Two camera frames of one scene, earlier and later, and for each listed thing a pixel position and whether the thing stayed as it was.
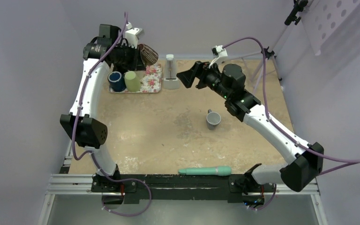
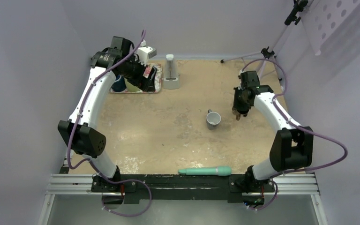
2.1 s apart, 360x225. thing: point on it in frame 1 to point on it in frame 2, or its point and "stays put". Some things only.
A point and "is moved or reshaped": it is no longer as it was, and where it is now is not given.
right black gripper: (187, 77) to (236, 104)
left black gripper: (137, 63) to (144, 84)
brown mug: (149, 56) is moved or reshaped
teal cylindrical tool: (219, 170) stays put
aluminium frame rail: (67, 183) stays put
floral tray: (151, 80) stays put
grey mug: (213, 119) stays put
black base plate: (219, 187) stays put
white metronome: (170, 81) stays put
